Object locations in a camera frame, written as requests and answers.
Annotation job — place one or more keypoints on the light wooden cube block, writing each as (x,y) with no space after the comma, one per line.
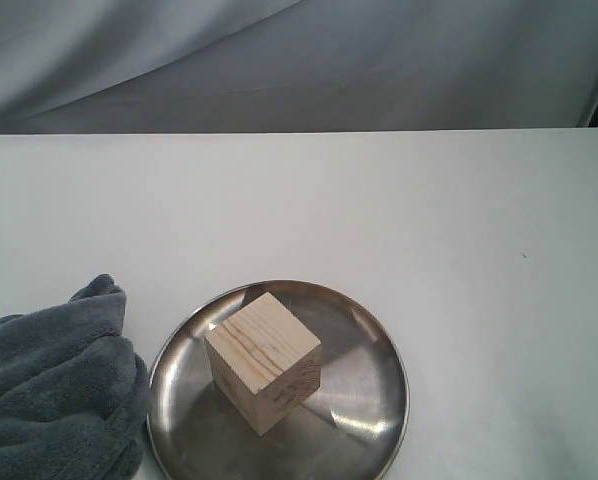
(265,361)

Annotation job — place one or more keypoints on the grey-blue fleece towel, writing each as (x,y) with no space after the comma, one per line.
(73,391)

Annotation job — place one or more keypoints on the round stainless steel plate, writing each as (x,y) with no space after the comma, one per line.
(352,427)

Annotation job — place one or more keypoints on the white backdrop cloth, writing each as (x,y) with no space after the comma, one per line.
(294,66)

